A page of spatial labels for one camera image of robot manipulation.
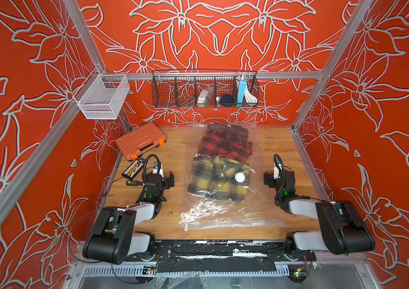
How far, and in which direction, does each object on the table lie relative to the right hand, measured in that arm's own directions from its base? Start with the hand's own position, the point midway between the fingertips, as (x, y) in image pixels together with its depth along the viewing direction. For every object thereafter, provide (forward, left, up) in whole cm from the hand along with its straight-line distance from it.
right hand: (274, 169), depth 91 cm
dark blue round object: (+29, +24, +22) cm, 44 cm away
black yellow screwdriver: (-7, +73, -4) cm, 74 cm away
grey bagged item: (+28, +37, +26) cm, 53 cm away
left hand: (-2, +59, +1) cm, 59 cm away
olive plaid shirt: (-4, +28, -4) cm, 29 cm away
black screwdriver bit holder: (+2, +76, -3) cm, 76 cm away
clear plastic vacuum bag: (-21, +38, -6) cm, 44 cm away
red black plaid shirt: (+21, +23, -1) cm, 31 cm away
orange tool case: (+20, +76, 0) cm, 79 cm away
